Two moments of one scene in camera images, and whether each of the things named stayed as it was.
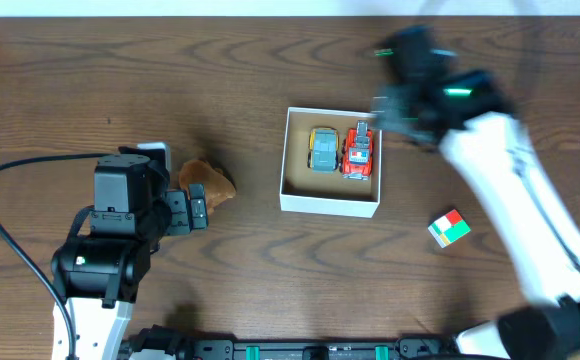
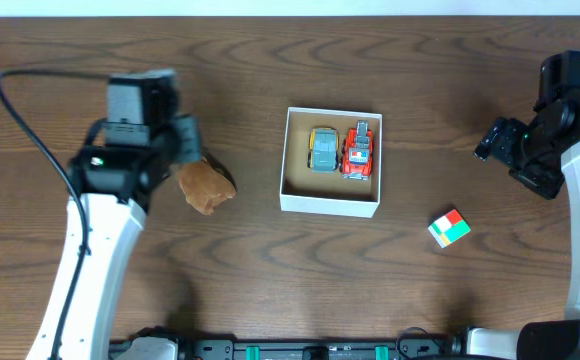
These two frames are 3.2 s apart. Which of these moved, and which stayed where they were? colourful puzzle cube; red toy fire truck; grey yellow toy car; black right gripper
Moved: black right gripper
Stayed: grey yellow toy car; colourful puzzle cube; red toy fire truck
